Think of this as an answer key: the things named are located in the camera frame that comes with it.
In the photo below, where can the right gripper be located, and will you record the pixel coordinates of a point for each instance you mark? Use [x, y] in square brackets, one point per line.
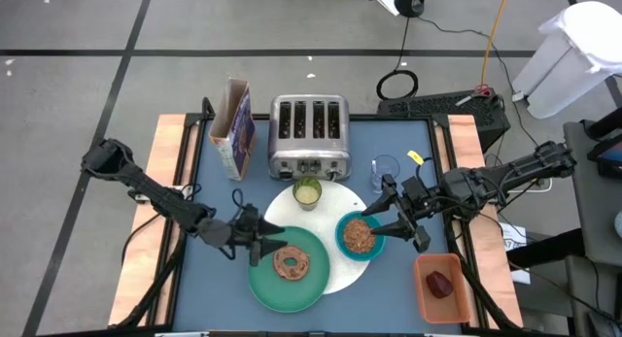
[415, 201]

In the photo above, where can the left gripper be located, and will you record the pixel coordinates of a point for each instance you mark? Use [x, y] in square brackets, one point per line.
[240, 230]

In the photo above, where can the brown bagel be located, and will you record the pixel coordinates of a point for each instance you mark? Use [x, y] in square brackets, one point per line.
[282, 271]

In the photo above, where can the clear plastic cup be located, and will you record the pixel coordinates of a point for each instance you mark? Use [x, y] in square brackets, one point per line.
[389, 164]

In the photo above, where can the dark red plum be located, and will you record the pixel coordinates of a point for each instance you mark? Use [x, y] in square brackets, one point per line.
[439, 284]

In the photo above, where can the purple raisin cereal box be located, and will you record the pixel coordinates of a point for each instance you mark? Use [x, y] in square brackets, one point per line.
[240, 133]

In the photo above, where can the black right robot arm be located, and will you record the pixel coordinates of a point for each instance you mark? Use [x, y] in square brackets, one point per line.
[510, 174]

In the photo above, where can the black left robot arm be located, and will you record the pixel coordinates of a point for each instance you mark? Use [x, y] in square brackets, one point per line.
[146, 191]

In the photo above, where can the blue plastic bowl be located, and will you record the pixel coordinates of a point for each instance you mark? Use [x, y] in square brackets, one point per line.
[379, 247]

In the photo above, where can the brown cereal pile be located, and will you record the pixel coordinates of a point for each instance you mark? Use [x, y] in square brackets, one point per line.
[359, 237]

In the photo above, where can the green faceted plastic cup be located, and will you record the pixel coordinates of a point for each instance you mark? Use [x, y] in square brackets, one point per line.
[307, 195]

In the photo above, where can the yellow tape tag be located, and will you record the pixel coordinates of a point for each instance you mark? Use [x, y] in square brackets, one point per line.
[414, 157]

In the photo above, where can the white round placemat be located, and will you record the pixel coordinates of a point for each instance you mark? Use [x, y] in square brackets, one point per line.
[330, 196]

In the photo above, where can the mint green plate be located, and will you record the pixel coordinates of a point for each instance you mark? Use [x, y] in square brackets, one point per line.
[291, 298]

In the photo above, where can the silver four-slot toaster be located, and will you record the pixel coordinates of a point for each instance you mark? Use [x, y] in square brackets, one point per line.
[308, 152]

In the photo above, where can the light wooden side board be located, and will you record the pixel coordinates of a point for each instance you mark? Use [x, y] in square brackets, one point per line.
[464, 133]
[167, 133]

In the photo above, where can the orange plastic tray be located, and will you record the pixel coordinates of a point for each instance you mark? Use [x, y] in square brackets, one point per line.
[452, 310]

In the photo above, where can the black perforated computer case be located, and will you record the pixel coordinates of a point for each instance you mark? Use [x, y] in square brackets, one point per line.
[437, 106]

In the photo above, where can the white printed paper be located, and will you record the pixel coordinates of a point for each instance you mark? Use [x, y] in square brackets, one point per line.
[517, 240]

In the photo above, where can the grey cart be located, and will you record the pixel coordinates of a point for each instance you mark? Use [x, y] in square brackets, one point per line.
[597, 215]

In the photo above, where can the black tablet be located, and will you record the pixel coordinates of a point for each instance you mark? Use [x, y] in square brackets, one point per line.
[612, 155]

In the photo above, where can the white trash bin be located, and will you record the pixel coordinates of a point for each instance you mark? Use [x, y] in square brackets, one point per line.
[568, 60]

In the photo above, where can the black aluminium table frame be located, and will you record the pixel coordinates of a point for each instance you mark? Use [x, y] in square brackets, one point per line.
[364, 117]

